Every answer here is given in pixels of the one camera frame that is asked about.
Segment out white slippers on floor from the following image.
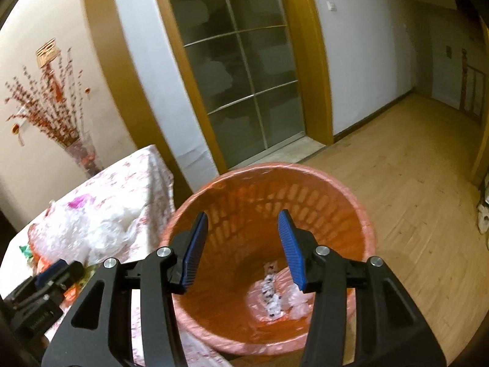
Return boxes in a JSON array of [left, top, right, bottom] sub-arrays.
[[476, 172, 489, 249]]

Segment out glass panel door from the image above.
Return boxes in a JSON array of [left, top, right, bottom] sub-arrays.
[[170, 0, 305, 167]]

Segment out glass vase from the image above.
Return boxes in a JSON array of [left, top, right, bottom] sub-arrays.
[[65, 133, 104, 178]]

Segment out white light switch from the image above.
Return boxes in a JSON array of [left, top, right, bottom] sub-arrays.
[[327, 2, 336, 12]]

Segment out translucent white plastic bag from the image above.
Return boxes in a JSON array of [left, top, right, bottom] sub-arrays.
[[28, 200, 142, 266]]

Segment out red hanging tassel ornament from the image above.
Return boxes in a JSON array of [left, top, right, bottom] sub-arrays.
[[36, 38, 65, 103]]

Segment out orange plastic trash basket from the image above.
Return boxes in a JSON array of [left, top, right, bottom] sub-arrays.
[[162, 162, 375, 355]]

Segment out floral pink white tablecloth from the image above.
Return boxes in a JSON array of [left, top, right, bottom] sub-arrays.
[[1, 146, 226, 366]]

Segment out red dried branch bouquet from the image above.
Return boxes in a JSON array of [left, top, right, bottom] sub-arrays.
[[4, 50, 91, 148]]

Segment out magenta plastic bag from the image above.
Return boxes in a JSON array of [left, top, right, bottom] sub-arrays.
[[68, 194, 95, 209]]

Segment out green plastic bag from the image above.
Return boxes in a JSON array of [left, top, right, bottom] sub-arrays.
[[19, 245, 35, 264]]

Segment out clear bubble plastic bag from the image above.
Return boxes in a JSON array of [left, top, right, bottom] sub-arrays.
[[245, 268, 314, 324]]

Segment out wooden stair railing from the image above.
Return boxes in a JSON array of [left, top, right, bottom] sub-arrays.
[[459, 48, 486, 123]]

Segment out white paw-print plastic bag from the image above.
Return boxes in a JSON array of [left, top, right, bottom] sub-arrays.
[[260, 261, 283, 321]]

